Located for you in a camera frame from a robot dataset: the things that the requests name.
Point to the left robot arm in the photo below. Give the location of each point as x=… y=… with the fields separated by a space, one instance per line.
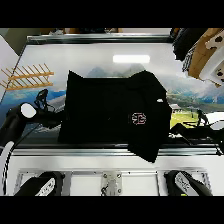
x=12 y=120

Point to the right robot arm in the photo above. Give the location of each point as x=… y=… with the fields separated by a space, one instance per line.
x=199 y=132

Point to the black T-shirt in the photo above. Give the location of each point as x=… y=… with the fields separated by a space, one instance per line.
x=100 y=110

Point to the brown wooden rack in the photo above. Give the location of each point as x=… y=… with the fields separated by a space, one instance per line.
x=29 y=76

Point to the black garment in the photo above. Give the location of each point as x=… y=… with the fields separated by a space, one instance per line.
x=185 y=39

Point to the brown garment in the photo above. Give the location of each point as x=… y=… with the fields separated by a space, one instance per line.
x=203 y=55

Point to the white spotted garment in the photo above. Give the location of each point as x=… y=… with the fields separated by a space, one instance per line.
x=213 y=71

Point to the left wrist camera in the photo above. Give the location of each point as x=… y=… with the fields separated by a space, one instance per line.
x=41 y=97

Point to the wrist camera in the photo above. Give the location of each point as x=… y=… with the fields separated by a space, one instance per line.
x=201 y=117
x=41 y=97

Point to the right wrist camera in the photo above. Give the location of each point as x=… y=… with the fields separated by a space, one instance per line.
x=201 y=117

